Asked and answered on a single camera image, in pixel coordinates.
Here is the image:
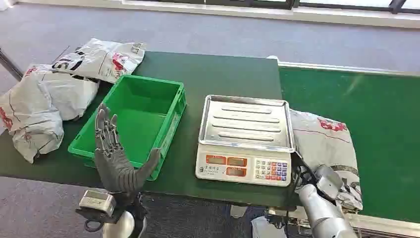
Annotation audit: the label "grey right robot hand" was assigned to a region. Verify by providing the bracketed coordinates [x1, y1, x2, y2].
[312, 164, 363, 211]

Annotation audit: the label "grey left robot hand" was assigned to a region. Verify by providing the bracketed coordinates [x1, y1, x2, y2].
[94, 103, 162, 195]

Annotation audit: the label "green plastic crate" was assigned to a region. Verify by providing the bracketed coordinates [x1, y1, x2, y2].
[68, 74, 187, 182]

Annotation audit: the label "green conveyor belt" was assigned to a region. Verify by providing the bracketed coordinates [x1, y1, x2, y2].
[278, 65, 420, 225]

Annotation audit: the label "plain crumpled grey parcel bag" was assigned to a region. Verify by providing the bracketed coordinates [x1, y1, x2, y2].
[24, 63, 100, 121]

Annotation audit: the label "large grey parcel bag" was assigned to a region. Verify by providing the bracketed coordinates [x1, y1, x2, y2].
[0, 72, 65, 164]

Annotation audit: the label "white electronic scale, steel tray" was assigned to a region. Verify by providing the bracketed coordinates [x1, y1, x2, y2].
[195, 95, 296, 187]

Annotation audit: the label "grey parcel bag, black print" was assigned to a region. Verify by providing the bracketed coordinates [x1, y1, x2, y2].
[51, 38, 147, 84]

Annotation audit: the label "dark metal pole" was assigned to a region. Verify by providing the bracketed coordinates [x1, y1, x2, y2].
[0, 47, 24, 81]

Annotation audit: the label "black wrist cables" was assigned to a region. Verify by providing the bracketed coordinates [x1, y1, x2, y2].
[291, 165, 316, 196]

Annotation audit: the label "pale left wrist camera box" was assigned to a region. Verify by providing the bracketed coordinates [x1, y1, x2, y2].
[78, 189, 117, 218]

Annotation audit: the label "white window frame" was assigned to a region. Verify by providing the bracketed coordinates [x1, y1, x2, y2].
[0, 0, 420, 30]

